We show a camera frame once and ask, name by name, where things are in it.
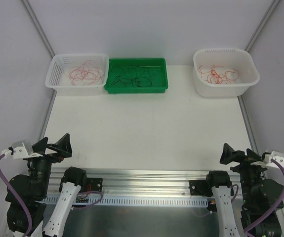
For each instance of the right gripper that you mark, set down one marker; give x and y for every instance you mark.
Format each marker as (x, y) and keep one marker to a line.
(242, 161)

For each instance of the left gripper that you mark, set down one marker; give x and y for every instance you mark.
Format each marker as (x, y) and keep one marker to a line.
(46, 156)

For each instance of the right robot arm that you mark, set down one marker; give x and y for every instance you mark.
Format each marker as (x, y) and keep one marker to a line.
(262, 188)

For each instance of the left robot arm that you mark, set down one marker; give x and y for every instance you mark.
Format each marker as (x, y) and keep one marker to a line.
(26, 193)

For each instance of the white perforated basket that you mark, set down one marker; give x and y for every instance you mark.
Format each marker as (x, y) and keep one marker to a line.
(78, 74)

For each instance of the white plastic tub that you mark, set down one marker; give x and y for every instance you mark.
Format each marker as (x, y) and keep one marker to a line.
(223, 72)

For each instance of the green plastic tray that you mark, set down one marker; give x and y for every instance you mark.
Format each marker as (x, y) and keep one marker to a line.
(136, 75)

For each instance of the aluminium frame rail right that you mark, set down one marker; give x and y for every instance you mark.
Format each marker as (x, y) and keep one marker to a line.
(247, 123)

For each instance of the aluminium frame rail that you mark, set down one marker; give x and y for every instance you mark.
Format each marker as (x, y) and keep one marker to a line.
(37, 28)
(247, 123)

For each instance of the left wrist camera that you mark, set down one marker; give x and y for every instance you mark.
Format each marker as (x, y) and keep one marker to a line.
(20, 150)

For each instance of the white slotted cable duct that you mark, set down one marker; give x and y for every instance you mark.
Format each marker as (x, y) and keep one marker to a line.
(135, 201)

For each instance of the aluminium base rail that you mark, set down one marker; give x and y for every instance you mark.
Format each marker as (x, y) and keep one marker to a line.
(145, 183)

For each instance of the aluminium frame rail left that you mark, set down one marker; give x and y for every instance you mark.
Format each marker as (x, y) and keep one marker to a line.
(37, 28)

